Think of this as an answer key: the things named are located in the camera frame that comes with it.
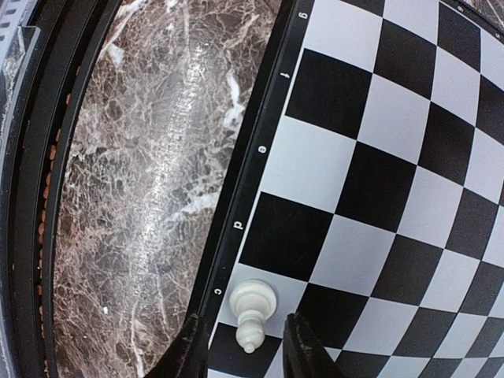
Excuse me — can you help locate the black front rail base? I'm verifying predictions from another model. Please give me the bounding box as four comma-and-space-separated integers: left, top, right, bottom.
1, 1, 120, 377

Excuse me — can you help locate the black grey chessboard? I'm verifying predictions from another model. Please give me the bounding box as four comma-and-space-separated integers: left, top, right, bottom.
193, 1, 503, 377

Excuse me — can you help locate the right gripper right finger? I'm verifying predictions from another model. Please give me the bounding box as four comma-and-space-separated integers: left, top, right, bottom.
283, 313, 345, 378

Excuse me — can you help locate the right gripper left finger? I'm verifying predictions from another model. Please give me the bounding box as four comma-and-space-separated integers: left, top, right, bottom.
145, 313, 209, 378

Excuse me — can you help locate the white bishop chess piece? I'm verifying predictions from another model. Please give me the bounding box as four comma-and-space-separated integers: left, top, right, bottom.
228, 280, 277, 354

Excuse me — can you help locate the grey slotted cable duct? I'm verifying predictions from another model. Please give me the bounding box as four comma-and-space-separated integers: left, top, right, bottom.
1, 0, 40, 87

